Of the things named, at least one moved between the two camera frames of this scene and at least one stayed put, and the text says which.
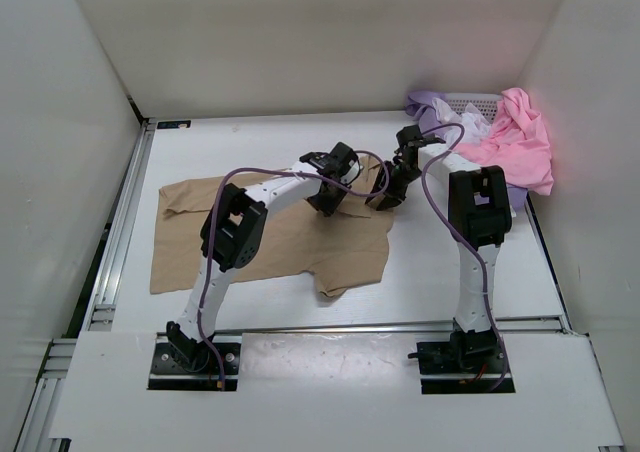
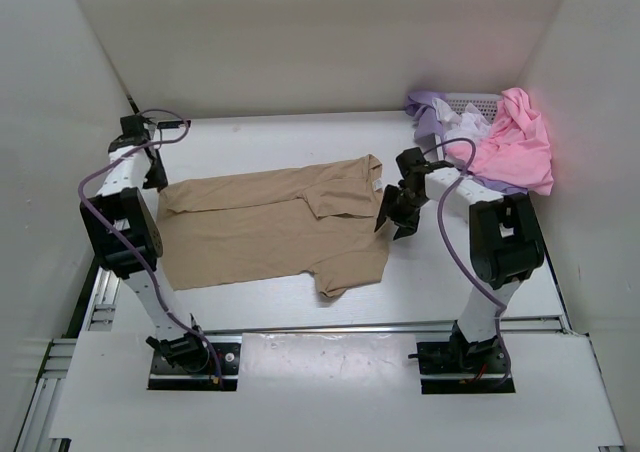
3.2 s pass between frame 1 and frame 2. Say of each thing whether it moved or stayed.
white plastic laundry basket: stayed
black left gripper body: moved
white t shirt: stayed
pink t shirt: stayed
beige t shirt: stayed
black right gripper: moved
